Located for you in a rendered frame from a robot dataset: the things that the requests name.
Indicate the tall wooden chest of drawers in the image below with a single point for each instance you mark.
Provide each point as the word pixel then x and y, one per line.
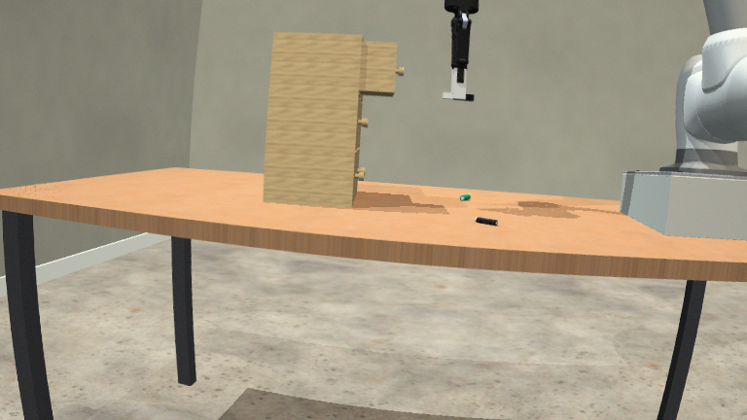
pixel 312 118

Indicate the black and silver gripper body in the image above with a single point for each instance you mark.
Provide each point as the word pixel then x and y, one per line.
pixel 459 7

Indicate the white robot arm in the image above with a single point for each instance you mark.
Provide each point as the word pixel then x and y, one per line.
pixel 712 109

